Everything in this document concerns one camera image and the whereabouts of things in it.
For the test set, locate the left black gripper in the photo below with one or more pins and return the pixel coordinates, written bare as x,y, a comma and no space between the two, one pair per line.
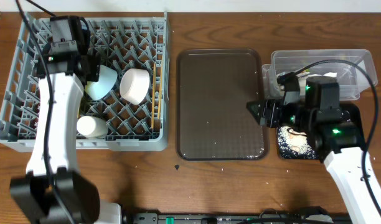
93,66

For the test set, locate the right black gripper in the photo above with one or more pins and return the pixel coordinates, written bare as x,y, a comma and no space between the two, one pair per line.
273,106

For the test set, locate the light blue bowl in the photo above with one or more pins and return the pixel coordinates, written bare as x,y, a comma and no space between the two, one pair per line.
107,79

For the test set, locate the white shallow bowl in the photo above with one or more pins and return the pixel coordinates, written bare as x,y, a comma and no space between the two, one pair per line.
134,85

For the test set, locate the wooden chopstick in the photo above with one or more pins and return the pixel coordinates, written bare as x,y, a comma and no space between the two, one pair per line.
153,96
160,88

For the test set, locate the yellow plate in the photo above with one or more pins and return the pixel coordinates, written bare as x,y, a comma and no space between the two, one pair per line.
80,107

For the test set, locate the white napkin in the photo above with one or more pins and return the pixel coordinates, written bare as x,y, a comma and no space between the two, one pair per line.
303,76

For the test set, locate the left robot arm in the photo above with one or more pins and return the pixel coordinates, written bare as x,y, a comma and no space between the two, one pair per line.
53,190

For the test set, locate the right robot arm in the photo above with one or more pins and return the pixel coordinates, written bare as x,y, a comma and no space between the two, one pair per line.
350,168

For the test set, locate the black waste tray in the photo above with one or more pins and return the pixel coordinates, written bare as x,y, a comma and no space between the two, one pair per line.
290,149

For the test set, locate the grey dishwasher rack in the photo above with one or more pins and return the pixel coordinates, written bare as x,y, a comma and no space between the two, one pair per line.
122,43

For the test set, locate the food scraps rice pile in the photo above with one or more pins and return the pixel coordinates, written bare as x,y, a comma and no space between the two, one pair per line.
296,141

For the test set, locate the dark brown serving tray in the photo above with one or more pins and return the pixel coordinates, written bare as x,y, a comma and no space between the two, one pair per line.
213,89

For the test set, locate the white cup in rack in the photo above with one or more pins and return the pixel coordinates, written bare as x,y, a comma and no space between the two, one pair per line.
92,127

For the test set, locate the clear plastic bin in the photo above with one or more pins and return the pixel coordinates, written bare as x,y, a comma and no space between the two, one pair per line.
351,81

